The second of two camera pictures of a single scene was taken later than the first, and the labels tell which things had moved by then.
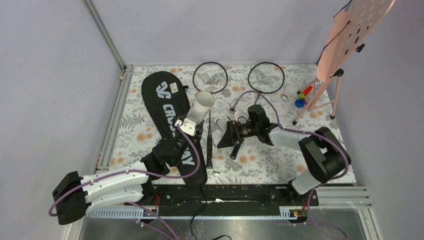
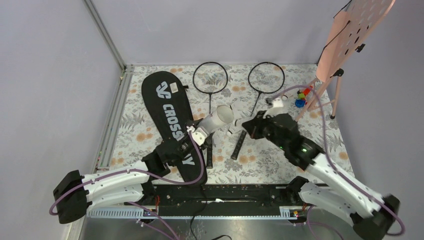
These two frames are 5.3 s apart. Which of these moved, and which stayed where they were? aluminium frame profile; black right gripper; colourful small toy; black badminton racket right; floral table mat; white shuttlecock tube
Moved: white shuttlecock tube; black right gripper
Stayed: black badminton racket right; colourful small toy; aluminium frame profile; floral table mat
